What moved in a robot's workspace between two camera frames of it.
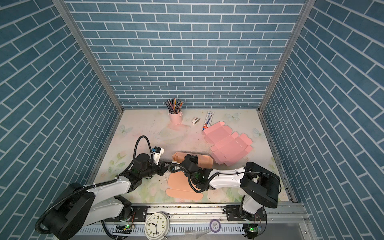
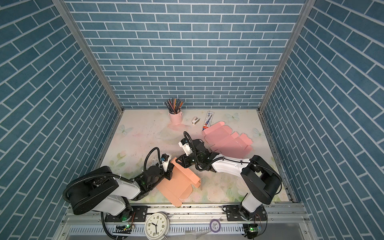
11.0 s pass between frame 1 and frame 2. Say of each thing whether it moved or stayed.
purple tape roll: stayed
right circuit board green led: stayed
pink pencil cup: stayed
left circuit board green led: stayed
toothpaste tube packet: stayed
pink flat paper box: stayed
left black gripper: moved
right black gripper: moved
